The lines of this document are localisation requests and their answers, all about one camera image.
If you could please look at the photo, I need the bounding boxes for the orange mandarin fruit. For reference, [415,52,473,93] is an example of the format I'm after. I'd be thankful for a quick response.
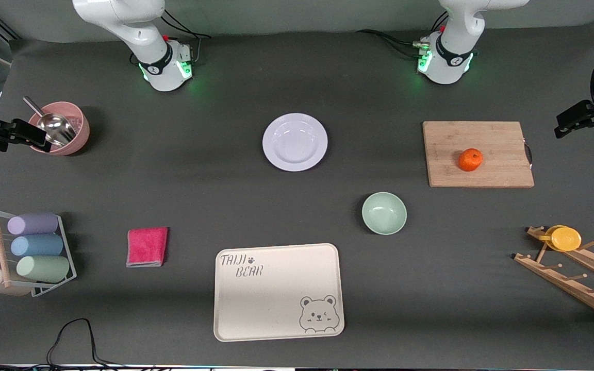
[458,148,484,172]

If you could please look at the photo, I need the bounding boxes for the white ribbed round plate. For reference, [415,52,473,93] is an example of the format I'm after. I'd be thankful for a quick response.
[262,113,328,172]

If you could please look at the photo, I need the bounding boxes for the metal scoop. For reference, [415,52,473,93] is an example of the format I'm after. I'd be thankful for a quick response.
[23,96,77,148]

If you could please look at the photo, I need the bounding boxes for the pink bowl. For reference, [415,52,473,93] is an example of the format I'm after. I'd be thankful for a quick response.
[28,102,91,156]

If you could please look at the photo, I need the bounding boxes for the purple cup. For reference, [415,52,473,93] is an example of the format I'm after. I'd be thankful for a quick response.
[7,213,59,236]

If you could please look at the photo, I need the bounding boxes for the bamboo cutting board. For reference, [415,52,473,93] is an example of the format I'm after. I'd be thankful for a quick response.
[423,121,535,188]

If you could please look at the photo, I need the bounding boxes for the blue cup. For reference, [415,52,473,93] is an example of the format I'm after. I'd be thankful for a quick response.
[10,234,64,258]

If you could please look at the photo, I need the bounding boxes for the yellow cup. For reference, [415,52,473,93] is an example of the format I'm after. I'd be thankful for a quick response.
[539,225,582,252]

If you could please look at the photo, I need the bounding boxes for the green cup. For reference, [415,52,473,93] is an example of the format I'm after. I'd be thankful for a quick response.
[16,255,71,283]

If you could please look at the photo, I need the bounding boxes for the pink folded cloth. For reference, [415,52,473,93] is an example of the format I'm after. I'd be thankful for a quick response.
[126,227,169,268]

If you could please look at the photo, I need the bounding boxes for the wooden peg cup rack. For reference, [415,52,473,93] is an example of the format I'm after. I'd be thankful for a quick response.
[514,226,594,325]

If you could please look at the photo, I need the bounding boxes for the pale green bowl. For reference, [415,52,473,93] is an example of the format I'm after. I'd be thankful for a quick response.
[361,192,408,235]

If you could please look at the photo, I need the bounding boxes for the cream bear print tray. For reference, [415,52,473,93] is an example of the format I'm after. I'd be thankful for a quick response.
[213,243,345,342]

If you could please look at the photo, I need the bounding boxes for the black frame rail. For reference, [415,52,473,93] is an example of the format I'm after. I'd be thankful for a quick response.
[0,9,19,42]

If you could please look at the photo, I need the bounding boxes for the white wire cup rack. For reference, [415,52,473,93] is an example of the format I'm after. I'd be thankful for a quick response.
[0,207,77,298]

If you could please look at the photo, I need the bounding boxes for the black right arm base cables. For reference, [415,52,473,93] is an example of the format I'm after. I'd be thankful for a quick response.
[130,9,211,66]

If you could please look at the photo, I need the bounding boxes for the black arm base cables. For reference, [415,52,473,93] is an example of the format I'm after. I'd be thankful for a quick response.
[356,10,450,58]
[130,9,211,66]

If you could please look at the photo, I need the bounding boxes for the black floor cable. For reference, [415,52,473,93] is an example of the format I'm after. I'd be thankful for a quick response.
[0,318,138,371]

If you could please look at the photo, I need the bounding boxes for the black left arm base cables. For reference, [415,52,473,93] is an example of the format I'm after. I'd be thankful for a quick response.
[356,10,450,58]

